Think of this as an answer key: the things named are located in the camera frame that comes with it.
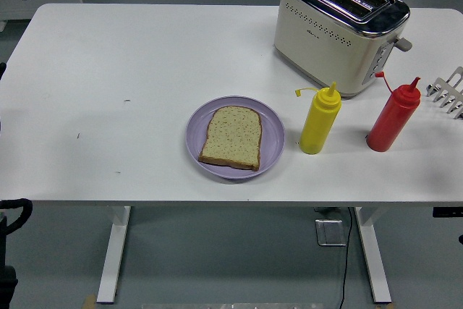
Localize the red squeeze bottle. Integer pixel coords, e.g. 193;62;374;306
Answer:
365;70;422;153

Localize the slice of bread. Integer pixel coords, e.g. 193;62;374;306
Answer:
197;105;263;172

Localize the purple round plate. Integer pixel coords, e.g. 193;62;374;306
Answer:
185;96;286;180

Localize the yellow squeeze bottle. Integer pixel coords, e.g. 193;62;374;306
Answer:
294;81;342;155

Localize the cream and chrome toaster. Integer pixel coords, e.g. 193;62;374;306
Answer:
273;0;413;99

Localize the metal floor socket plate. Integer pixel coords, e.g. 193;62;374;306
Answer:
314;218;347;247

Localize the white table leg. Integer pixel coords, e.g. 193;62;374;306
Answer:
96;206;132;305
353;206;393;304

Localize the black table control box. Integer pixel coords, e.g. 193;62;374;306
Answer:
432;206;463;218

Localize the black cable under table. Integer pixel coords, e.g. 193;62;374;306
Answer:
338;207;354;309

